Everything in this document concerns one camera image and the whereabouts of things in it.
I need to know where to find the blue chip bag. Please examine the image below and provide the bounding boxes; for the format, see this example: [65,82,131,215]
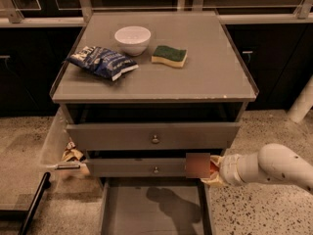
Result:
[67,46,138,81]

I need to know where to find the black bar handle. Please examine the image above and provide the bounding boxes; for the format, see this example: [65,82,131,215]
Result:
[18,172,51,235]

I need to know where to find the grey drawer cabinet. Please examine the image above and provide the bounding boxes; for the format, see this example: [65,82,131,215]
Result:
[49,11,260,235]

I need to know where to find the green yellow sponge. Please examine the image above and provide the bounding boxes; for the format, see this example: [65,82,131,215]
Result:
[151,45,187,68]

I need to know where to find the clear plastic bin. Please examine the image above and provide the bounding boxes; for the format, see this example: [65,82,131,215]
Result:
[39,109,101,195]

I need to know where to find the grey open bottom drawer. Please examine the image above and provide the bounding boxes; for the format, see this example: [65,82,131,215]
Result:
[99,177,216,235]

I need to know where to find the crumpled snack wrapper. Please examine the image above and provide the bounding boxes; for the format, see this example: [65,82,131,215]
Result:
[62,142,85,162]

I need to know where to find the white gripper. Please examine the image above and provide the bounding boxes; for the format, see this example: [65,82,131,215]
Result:
[201,154,245,188]

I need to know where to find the white ceramic bowl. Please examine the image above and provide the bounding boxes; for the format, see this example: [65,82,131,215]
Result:
[114,26,152,56]

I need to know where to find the grey top drawer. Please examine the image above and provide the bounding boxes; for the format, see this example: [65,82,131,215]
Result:
[67,122,240,151]

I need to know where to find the red coke can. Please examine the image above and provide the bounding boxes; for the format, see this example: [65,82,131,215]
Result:
[210,163,218,174]

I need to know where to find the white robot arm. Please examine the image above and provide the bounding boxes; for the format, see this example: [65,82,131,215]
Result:
[201,143,313,194]

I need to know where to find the white post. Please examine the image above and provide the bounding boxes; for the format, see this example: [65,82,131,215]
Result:
[288,75,313,123]

